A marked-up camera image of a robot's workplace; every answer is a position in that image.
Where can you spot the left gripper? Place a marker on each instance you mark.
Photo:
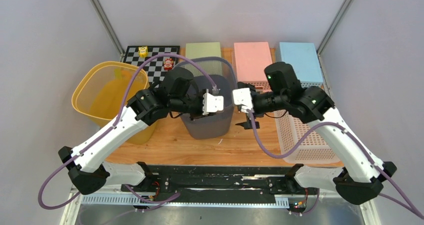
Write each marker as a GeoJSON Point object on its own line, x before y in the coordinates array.
{"type": "Point", "coordinates": [199, 114]}

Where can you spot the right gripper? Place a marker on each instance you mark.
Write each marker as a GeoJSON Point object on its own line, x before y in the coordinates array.
{"type": "Point", "coordinates": [247, 124]}

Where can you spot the grey mesh basket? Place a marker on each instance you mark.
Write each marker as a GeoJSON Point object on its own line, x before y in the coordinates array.
{"type": "Point", "coordinates": [222, 73]}

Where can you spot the pink perforated tray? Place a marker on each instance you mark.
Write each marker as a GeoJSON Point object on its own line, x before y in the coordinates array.
{"type": "Point", "coordinates": [251, 58]}

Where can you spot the green perforated tray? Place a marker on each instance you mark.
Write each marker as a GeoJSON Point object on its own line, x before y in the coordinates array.
{"type": "Point", "coordinates": [203, 49]}

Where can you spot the blue perforated tray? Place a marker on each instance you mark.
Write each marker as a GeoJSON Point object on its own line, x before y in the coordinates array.
{"type": "Point", "coordinates": [304, 60]}

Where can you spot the large white perforated basket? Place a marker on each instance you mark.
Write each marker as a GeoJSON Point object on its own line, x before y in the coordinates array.
{"type": "Point", "coordinates": [312, 151]}

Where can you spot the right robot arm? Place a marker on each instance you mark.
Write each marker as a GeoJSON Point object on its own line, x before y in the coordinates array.
{"type": "Point", "coordinates": [363, 174]}

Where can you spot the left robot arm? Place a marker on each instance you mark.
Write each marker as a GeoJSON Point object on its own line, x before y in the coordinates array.
{"type": "Point", "coordinates": [86, 165]}

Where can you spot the red owl toy block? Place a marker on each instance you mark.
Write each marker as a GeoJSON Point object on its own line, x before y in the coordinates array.
{"type": "Point", "coordinates": [168, 64]}

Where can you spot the black white checkerboard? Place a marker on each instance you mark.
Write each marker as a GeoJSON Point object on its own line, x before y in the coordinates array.
{"type": "Point", "coordinates": [154, 70]}

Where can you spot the yellow owl toy block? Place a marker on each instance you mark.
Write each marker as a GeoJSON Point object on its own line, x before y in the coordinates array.
{"type": "Point", "coordinates": [143, 51]}

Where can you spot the yellow ribbed bin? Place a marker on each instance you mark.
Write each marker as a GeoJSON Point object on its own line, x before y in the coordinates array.
{"type": "Point", "coordinates": [100, 93]}

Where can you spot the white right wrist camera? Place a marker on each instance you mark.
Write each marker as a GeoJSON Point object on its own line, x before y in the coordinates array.
{"type": "Point", "coordinates": [242, 99]}

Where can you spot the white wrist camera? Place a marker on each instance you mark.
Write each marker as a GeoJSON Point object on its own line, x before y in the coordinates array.
{"type": "Point", "coordinates": [212, 103]}
{"type": "Point", "coordinates": [242, 99]}

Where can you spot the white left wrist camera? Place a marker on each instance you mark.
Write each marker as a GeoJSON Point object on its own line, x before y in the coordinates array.
{"type": "Point", "coordinates": [212, 103]}

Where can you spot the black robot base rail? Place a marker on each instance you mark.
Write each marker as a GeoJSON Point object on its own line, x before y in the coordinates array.
{"type": "Point", "coordinates": [211, 187]}

